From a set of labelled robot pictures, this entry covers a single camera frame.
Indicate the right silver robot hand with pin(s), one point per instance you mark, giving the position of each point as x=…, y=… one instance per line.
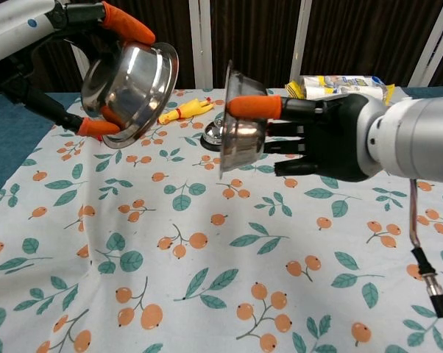
x=335, y=139

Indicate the stainless steel metal bowl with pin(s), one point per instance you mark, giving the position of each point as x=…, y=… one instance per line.
x=133, y=88
x=243, y=143

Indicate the yellow rubber chicken toy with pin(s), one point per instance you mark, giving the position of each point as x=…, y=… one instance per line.
x=186, y=109

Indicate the floral printed tablecloth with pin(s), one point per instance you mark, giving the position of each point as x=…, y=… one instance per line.
x=221, y=239

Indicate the white frame post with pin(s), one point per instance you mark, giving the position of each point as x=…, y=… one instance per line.
x=79, y=55
x=433, y=40
x=302, y=36
x=201, y=44

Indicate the blue table cover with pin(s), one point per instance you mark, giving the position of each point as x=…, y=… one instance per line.
x=4, y=147

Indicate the white yellow snack bag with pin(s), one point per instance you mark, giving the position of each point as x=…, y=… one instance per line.
x=339, y=85

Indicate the chrome call bell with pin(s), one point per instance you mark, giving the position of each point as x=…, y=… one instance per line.
x=213, y=137

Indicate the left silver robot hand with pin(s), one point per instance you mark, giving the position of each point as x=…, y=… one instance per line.
x=11, y=25

